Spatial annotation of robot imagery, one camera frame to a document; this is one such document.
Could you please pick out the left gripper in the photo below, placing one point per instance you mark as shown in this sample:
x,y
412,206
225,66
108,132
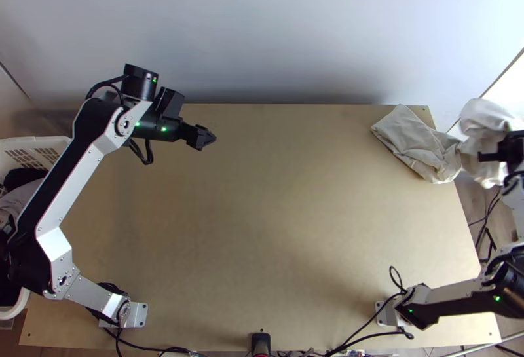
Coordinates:
x,y
185,134

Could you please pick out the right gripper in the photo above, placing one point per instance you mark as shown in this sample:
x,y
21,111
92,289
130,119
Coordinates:
x,y
513,150

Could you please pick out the white t-shirt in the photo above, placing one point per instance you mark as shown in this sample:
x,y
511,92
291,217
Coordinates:
x,y
487,119
409,140

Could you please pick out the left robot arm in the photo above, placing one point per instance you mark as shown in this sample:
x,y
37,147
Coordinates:
x,y
61,177

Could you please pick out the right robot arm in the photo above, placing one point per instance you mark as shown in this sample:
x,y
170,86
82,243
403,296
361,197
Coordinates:
x,y
450,301

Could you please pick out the folded white t-shirt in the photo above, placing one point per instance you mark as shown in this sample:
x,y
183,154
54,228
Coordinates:
x,y
409,140

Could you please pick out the white laundry basket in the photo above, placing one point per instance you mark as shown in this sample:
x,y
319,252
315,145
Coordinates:
x,y
24,144

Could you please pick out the heap of clothes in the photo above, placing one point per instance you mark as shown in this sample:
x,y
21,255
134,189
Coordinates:
x,y
16,201

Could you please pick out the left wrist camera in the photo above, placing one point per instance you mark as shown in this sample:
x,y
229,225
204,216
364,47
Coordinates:
x,y
170,103

